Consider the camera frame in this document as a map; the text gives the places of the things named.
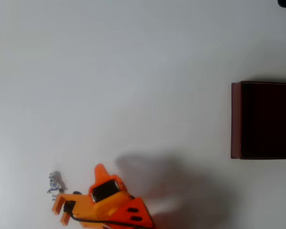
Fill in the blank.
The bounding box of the small white figurine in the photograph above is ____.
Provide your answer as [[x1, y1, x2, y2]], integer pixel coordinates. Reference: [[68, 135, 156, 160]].
[[47, 170, 67, 202]]

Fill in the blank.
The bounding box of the dark red open box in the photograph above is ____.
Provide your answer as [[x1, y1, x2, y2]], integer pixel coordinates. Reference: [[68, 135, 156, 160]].
[[230, 81, 286, 160]]

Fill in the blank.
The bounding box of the orange camera mount bracket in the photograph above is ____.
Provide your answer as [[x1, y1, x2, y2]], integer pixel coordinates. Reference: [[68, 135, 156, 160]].
[[51, 192, 96, 227]]

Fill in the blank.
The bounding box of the small black camera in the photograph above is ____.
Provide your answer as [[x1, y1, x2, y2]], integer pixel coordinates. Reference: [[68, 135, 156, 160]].
[[63, 201, 76, 213]]

